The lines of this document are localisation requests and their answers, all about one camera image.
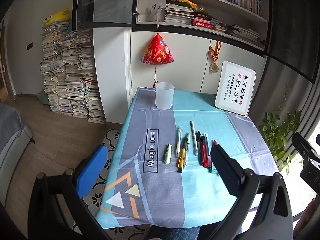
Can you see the clear pen with yellow grip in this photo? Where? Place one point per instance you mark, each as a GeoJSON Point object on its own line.
{"type": "Point", "coordinates": [178, 137]}

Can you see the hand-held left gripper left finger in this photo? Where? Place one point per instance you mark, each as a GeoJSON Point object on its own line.
{"type": "Point", "coordinates": [92, 171]}

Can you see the dark glass cabinet door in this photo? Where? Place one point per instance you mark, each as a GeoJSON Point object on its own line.
{"type": "Point", "coordinates": [292, 25]}
{"type": "Point", "coordinates": [107, 2]}

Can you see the framed calligraphy sign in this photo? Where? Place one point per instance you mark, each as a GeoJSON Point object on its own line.
{"type": "Point", "coordinates": [236, 87]}

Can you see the red pyramid hanging ornament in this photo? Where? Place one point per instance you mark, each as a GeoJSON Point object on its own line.
{"type": "Point", "coordinates": [157, 51]}

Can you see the dark wall switch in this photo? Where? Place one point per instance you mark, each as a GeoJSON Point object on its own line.
{"type": "Point", "coordinates": [29, 46]}

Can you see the slanted stack of booklets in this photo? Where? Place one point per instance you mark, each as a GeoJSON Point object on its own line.
{"type": "Point", "coordinates": [243, 33]}

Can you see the tall pile of paper booklets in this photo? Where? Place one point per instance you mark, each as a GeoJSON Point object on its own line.
{"type": "Point", "coordinates": [72, 75]}

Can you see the blue and grey printed tablecloth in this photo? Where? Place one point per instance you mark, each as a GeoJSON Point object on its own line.
{"type": "Point", "coordinates": [205, 192]}

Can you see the clear holder on shelf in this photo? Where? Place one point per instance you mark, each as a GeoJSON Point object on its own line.
{"type": "Point", "coordinates": [157, 12]}

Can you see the person's right forearm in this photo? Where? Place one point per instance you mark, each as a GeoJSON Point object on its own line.
{"type": "Point", "coordinates": [309, 215]}

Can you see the stack of thin magazines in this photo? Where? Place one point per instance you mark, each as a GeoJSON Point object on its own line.
{"type": "Point", "coordinates": [178, 13]}

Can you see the small green pen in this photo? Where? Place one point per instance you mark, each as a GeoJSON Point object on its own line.
{"type": "Point", "coordinates": [167, 153]}

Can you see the grey curtain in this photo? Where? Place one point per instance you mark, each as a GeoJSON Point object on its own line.
{"type": "Point", "coordinates": [287, 92]}

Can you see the yellow flower garland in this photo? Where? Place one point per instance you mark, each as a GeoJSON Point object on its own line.
{"type": "Point", "coordinates": [183, 3]}

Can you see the green potted plant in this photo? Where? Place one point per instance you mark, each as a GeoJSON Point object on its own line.
{"type": "Point", "coordinates": [280, 132]}

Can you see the white bookshelf cabinet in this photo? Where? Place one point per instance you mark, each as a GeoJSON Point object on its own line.
{"type": "Point", "coordinates": [112, 67]}

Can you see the red pen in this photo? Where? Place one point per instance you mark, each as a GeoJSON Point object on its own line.
{"type": "Point", "coordinates": [214, 143]}
{"type": "Point", "coordinates": [205, 153]}

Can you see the gold medal with striped ribbon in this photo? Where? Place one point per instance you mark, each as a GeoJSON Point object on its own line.
{"type": "Point", "coordinates": [214, 67]}

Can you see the orange pen with black tip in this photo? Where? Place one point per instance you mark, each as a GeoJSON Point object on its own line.
{"type": "Point", "coordinates": [182, 157]}

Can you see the person's blue jeans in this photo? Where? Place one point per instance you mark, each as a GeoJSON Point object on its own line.
{"type": "Point", "coordinates": [175, 233]}

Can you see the yellow plush toy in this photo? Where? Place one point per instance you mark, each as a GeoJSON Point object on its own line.
{"type": "Point", "coordinates": [58, 16]}

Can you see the grey sofa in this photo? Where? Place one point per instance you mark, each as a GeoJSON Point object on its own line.
{"type": "Point", "coordinates": [11, 135]}

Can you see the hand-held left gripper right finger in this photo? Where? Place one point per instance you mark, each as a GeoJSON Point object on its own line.
{"type": "Point", "coordinates": [228, 163]}

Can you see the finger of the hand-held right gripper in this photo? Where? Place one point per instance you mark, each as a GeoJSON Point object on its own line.
{"type": "Point", "coordinates": [303, 147]}

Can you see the white pen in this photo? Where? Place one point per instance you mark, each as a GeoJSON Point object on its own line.
{"type": "Point", "coordinates": [193, 138]}

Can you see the translucent plastic pen cup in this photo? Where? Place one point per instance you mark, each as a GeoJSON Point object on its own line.
{"type": "Point", "coordinates": [164, 96]}

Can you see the stack of red books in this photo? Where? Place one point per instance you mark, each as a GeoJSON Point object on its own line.
{"type": "Point", "coordinates": [203, 22]}

